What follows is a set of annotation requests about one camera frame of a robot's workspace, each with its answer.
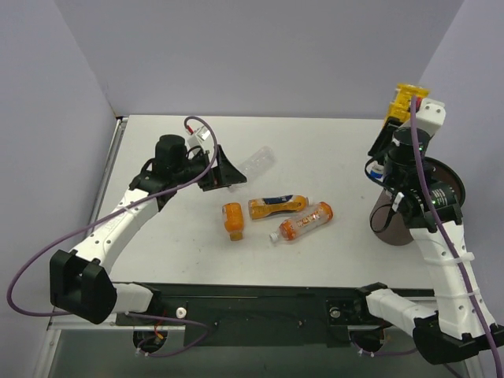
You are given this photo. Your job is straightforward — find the purple cable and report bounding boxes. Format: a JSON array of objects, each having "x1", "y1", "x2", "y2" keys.
[
  {"x1": 352, "y1": 94, "x2": 501, "y2": 378},
  {"x1": 6, "y1": 115, "x2": 217, "y2": 358}
]

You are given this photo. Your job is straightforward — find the brown round bin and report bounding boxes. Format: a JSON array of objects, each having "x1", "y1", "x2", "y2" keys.
[{"x1": 369, "y1": 157, "x2": 465, "y2": 246}]

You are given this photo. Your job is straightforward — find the clear empty plastic bottle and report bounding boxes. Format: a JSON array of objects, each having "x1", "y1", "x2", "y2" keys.
[{"x1": 228, "y1": 146, "x2": 276, "y2": 193}]

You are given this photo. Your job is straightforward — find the yellow bottle blue cap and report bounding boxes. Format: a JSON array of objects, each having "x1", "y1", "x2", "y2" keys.
[{"x1": 365, "y1": 83, "x2": 430, "y2": 180}]

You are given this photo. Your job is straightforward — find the short orange juice bottle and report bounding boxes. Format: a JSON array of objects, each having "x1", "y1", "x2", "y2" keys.
[{"x1": 222, "y1": 202, "x2": 244, "y2": 242}]

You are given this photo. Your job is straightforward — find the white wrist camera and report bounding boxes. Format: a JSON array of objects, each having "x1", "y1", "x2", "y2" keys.
[
  {"x1": 416, "y1": 98, "x2": 447, "y2": 138},
  {"x1": 185, "y1": 126, "x2": 212, "y2": 154}
]

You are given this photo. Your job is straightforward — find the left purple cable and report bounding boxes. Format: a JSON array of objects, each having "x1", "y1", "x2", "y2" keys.
[{"x1": 6, "y1": 115, "x2": 217, "y2": 358}]

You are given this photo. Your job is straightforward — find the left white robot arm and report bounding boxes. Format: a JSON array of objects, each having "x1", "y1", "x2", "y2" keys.
[{"x1": 50, "y1": 135, "x2": 246, "y2": 324}]

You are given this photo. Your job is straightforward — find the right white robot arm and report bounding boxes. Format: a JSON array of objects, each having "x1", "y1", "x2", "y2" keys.
[{"x1": 351, "y1": 117, "x2": 503, "y2": 365}]

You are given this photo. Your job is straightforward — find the orange floral tea bottle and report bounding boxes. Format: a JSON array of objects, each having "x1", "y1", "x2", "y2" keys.
[{"x1": 269, "y1": 202, "x2": 334, "y2": 243}]

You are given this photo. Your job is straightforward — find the black loop cable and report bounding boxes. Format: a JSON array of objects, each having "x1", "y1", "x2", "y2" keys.
[{"x1": 364, "y1": 157, "x2": 398, "y2": 233}]

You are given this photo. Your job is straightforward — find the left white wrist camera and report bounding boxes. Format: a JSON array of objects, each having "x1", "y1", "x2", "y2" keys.
[{"x1": 185, "y1": 126, "x2": 212, "y2": 154}]

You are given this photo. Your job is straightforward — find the orange bottle navy label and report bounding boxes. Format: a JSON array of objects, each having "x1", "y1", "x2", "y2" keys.
[{"x1": 247, "y1": 195, "x2": 309, "y2": 220}]

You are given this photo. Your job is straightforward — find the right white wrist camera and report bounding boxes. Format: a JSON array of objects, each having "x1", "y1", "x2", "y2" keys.
[{"x1": 416, "y1": 98, "x2": 447, "y2": 138}]

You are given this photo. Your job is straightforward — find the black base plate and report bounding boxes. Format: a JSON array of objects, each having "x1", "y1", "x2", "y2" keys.
[{"x1": 109, "y1": 281, "x2": 401, "y2": 350}]

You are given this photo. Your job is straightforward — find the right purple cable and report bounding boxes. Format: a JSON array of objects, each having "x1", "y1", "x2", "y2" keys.
[{"x1": 352, "y1": 94, "x2": 501, "y2": 378}]

